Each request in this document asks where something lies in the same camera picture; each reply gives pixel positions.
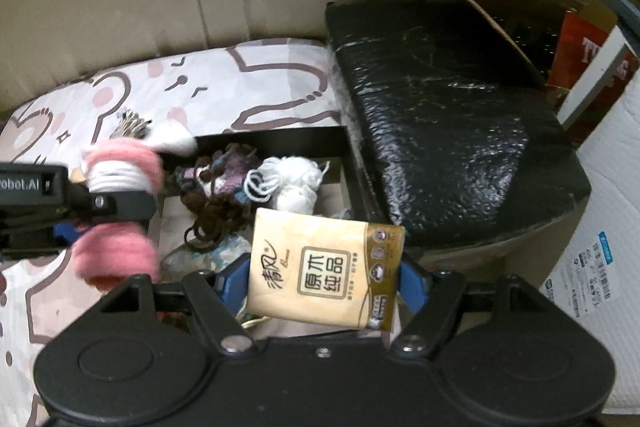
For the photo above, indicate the cartoon bear print mat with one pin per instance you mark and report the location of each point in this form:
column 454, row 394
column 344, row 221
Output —
column 252, row 86

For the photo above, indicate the wooden base twine tree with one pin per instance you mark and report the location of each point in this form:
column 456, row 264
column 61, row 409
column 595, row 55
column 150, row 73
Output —
column 131, row 125

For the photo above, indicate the white cardboard box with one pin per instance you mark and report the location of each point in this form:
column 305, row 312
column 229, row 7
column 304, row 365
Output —
column 596, row 280

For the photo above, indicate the dark brown crochet pouch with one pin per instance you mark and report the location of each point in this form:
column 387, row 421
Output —
column 213, row 190

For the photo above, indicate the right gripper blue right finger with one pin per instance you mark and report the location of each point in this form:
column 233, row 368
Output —
column 414, row 285

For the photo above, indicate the red printed bag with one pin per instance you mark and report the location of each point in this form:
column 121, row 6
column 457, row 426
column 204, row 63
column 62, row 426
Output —
column 580, row 41

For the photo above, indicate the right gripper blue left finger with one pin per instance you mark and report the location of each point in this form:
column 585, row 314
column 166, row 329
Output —
column 231, row 284

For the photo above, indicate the tan tissue packet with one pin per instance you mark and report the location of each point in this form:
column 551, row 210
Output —
column 324, row 271

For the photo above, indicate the brown cardboard flap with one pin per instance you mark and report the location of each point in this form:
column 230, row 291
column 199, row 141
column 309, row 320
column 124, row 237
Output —
column 494, row 24

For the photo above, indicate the black storage box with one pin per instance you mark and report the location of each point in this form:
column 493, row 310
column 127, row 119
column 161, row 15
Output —
column 317, row 143

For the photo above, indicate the pink white crochet bunny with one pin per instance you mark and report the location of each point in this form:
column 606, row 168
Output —
column 124, row 176

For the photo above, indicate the white yarn ball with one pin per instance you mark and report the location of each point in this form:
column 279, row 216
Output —
column 288, row 184

